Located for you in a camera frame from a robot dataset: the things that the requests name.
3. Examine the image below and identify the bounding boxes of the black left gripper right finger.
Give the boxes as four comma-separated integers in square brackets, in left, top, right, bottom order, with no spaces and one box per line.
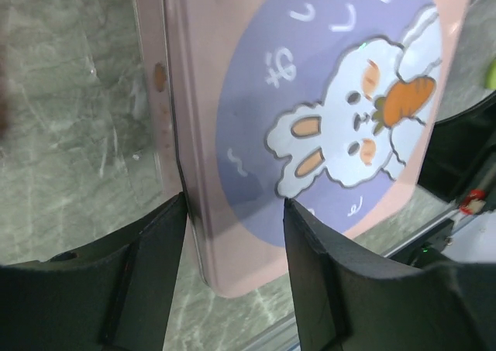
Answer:
[282,198,496,351]

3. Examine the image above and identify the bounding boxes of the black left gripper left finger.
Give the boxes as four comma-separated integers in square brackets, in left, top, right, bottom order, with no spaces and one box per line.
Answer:
[1,194,188,350]

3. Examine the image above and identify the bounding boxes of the silver tin lid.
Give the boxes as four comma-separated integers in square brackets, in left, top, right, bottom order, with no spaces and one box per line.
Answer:
[164,0,470,298]

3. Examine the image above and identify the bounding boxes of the green round cookie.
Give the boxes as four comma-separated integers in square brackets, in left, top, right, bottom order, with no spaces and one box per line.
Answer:
[484,59,496,91]

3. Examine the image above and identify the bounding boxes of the pink cookie tin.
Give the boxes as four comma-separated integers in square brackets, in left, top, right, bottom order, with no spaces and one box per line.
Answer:
[133,0,181,198]

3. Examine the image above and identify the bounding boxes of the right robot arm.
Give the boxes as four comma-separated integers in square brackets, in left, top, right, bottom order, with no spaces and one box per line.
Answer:
[408,93,495,267]

